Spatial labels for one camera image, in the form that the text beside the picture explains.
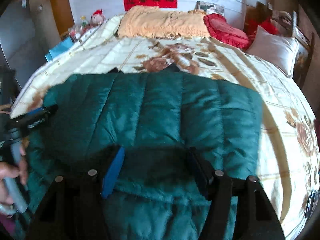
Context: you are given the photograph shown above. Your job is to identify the dark green puffer jacket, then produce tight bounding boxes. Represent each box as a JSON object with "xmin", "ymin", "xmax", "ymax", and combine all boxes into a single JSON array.
[{"xmin": 27, "ymin": 72, "xmax": 263, "ymax": 239}]

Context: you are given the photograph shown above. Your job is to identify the person's left hand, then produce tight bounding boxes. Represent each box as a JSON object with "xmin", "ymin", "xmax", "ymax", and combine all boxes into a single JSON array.
[{"xmin": 0, "ymin": 146, "xmax": 28, "ymax": 205}]

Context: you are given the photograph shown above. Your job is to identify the floral cream bed quilt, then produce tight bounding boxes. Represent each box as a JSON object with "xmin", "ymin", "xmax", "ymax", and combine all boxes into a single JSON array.
[{"xmin": 11, "ymin": 16, "xmax": 319, "ymax": 239}]

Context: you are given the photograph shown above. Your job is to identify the blue box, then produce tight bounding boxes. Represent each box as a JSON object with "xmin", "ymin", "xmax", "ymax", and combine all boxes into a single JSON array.
[{"xmin": 45, "ymin": 37, "xmax": 73, "ymax": 62}]

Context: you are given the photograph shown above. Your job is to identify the grey wardrobe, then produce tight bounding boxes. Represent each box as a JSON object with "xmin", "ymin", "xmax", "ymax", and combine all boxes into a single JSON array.
[{"xmin": 1, "ymin": 0, "xmax": 61, "ymax": 88}]

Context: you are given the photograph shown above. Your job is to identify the red heart-shaped cushion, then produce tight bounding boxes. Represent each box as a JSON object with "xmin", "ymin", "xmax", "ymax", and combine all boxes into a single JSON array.
[{"xmin": 203, "ymin": 14, "xmax": 251, "ymax": 50}]

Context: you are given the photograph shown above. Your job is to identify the white pillow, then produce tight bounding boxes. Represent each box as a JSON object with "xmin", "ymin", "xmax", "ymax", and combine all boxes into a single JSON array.
[{"xmin": 247, "ymin": 26, "xmax": 298, "ymax": 78}]

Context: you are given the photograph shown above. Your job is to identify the plush toy with red hat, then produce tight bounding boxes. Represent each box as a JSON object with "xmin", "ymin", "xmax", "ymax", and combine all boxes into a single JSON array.
[{"xmin": 91, "ymin": 9, "xmax": 106, "ymax": 26}]

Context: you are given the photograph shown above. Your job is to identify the wooden chair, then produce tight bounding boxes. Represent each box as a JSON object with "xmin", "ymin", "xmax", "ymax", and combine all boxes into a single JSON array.
[{"xmin": 269, "ymin": 10, "xmax": 315, "ymax": 90}]

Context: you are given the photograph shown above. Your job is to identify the framed photo on headboard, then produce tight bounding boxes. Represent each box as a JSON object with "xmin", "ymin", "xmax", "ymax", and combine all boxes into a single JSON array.
[{"xmin": 196, "ymin": 1, "xmax": 225, "ymax": 16}]

